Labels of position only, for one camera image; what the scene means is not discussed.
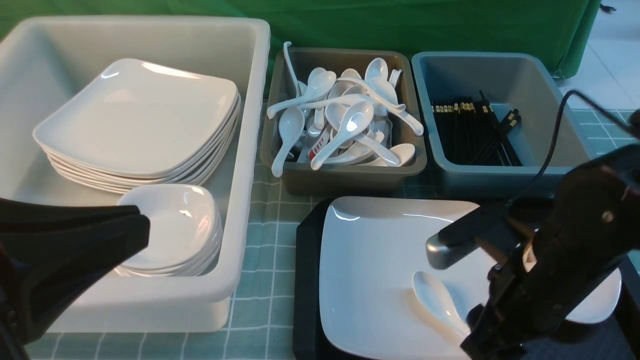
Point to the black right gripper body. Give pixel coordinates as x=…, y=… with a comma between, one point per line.
x=593, y=225

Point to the white ceramic soup spoon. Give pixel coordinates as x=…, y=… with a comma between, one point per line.
x=436, y=299

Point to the large white square plate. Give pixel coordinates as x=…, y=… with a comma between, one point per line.
x=372, y=246

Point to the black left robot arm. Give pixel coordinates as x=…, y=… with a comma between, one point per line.
x=51, y=255

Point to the blue-grey plastic chopstick bin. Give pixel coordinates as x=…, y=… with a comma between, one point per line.
x=508, y=80

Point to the bundle of black chopsticks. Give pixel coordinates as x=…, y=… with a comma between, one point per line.
x=473, y=134

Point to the green backdrop cloth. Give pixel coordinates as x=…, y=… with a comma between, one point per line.
x=553, y=31

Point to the pile of white soup spoons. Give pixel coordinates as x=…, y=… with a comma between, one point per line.
x=340, y=112

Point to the black plastic serving tray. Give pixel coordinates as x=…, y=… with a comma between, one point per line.
x=306, y=280

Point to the stack of white sauce dishes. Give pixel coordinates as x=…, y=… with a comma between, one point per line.
x=186, y=231

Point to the green grid tablecloth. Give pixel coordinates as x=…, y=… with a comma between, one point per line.
x=260, y=325

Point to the stack of white square plates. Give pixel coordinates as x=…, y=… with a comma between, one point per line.
x=139, y=123

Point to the large white plastic tub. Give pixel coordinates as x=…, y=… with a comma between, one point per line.
x=45, y=61

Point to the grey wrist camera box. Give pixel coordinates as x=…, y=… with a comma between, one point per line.
x=490, y=227

